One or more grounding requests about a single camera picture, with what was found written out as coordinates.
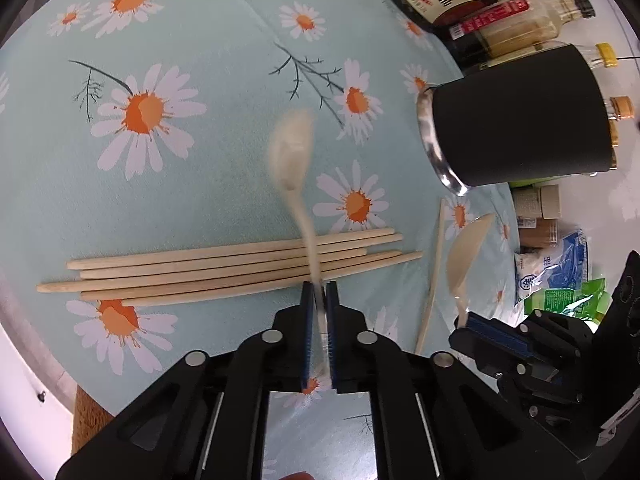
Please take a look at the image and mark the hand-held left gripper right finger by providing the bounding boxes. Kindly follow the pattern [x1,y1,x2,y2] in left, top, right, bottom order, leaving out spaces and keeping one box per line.
[325,281,586,480]

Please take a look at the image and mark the white plastic spoon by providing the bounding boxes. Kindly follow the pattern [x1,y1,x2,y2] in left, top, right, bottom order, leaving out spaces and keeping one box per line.
[446,212,497,328]
[266,108,333,378]

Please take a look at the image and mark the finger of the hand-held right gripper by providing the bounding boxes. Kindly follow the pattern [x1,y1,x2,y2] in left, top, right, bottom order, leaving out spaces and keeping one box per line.
[465,310,596,361]
[448,327,585,405]

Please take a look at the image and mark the daisy print tablecloth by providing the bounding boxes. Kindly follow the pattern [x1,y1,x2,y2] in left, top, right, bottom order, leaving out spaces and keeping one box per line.
[0,0,526,480]

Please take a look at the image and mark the black utensil cup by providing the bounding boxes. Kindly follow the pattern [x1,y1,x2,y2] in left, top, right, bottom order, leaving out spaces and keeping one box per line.
[416,44,617,197]

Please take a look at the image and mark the small gold cap bottle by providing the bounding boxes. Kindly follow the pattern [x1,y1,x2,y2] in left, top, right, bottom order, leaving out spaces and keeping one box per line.
[605,96,635,121]

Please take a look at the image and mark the brown spice jar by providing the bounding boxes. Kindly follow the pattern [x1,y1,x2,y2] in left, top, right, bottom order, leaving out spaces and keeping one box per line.
[517,218,561,253]

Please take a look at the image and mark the white spice jar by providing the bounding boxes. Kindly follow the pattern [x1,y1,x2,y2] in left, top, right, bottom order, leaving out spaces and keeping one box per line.
[512,184,561,220]

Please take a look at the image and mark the blue white salt bag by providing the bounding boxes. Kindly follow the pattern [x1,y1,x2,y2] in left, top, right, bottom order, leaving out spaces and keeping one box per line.
[514,227,592,311]

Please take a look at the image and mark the black cap glass bottle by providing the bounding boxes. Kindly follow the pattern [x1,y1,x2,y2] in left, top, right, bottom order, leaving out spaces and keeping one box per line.
[447,0,597,58]

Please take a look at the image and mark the wooden chopstick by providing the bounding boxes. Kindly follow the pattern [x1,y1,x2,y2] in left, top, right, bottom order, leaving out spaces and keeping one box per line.
[36,249,402,294]
[66,227,397,271]
[79,251,424,303]
[414,198,447,356]
[80,246,373,283]
[79,232,405,281]

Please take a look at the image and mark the yellow cap clear bottle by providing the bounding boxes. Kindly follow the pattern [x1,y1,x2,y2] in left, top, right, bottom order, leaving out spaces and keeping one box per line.
[470,42,621,71]

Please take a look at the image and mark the green snack packet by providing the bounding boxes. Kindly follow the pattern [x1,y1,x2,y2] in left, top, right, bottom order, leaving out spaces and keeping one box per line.
[522,277,613,331]

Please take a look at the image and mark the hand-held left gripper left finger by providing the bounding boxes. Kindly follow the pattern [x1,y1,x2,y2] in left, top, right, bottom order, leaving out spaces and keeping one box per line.
[55,281,318,480]

